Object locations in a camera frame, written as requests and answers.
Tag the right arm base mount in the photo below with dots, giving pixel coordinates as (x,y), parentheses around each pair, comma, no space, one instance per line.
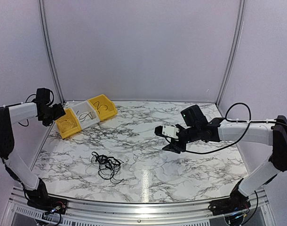
(231,204)

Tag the yellow bin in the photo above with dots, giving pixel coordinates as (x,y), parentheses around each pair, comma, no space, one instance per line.
(68,124)
(104,107)

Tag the corner aluminium post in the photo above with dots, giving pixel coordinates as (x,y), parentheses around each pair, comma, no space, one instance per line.
(49,52)
(233,51)

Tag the left corner aluminium post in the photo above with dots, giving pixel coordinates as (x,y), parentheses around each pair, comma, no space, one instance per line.
(49,52)

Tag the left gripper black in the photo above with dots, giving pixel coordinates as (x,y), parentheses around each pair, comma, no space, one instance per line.
(59,111)

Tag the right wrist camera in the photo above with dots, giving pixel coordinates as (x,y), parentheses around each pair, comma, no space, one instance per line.
(169,131)

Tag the right corner aluminium post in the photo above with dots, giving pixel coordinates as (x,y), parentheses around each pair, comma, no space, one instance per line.
(233,51)

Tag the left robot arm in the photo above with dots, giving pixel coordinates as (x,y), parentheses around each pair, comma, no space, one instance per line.
(46,111)

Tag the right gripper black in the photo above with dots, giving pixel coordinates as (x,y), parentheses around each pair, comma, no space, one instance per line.
(175,147)

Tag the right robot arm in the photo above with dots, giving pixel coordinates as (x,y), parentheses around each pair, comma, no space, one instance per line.
(268,132)

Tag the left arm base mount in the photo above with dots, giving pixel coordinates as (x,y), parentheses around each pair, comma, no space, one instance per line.
(49,205)

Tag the aluminium front rail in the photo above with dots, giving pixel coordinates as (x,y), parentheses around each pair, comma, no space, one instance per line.
(197,213)

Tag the white bin middle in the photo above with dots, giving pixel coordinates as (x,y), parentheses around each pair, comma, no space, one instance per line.
(86,114)

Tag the yellow bin near left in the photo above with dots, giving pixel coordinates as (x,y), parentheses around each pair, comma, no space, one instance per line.
(68,124)

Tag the yellow bin far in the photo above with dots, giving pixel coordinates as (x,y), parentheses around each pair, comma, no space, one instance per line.
(104,107)

